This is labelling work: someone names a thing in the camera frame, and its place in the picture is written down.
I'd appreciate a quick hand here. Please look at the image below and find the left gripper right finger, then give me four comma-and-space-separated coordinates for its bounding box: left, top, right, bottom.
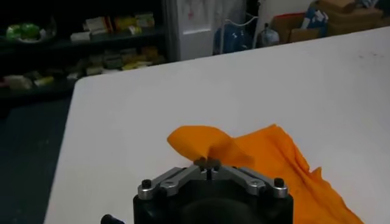
210, 158, 288, 198

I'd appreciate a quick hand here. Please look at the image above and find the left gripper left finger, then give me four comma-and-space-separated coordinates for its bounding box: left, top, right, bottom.
137, 158, 210, 200

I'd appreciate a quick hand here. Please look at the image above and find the orange t-shirt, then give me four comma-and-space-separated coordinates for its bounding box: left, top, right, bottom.
166, 124, 365, 224

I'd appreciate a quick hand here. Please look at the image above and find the grey clothes pile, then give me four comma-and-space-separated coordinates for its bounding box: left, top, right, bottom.
356, 0, 381, 9

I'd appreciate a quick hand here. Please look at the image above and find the large white table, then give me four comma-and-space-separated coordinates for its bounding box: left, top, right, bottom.
44, 26, 390, 224

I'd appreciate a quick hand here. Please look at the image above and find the pale product box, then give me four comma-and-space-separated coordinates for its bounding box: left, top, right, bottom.
103, 54, 122, 69

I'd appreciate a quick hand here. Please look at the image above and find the white water dispenser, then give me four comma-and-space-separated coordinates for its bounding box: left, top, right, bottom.
163, 0, 247, 61

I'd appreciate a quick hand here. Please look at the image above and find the blue water jug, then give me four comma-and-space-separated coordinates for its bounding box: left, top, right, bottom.
213, 23, 254, 55

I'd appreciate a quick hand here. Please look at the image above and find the grey plastic bag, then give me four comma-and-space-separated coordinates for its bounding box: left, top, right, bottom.
257, 23, 280, 48

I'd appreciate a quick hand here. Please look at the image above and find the open brown cardboard box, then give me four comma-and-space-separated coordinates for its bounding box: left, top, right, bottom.
271, 12, 328, 43

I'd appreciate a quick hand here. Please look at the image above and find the white jug rack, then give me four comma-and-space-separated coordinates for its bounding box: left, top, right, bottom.
221, 0, 264, 52

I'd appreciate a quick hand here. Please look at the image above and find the black shelf unit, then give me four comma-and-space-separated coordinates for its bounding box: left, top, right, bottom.
0, 0, 171, 101

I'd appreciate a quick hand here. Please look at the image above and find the small flat white box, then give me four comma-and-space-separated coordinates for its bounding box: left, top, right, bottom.
69, 31, 91, 42

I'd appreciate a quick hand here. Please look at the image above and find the white red product box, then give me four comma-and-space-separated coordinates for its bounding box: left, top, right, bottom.
85, 16, 113, 34

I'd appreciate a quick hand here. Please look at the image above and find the blue white bag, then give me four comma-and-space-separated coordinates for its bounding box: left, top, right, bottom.
301, 5, 330, 30

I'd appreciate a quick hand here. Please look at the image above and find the large brown cardboard box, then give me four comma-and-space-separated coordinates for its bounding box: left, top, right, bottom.
315, 0, 390, 37

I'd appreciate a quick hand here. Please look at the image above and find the bowl of green packs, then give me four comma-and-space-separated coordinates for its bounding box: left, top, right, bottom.
5, 18, 57, 43

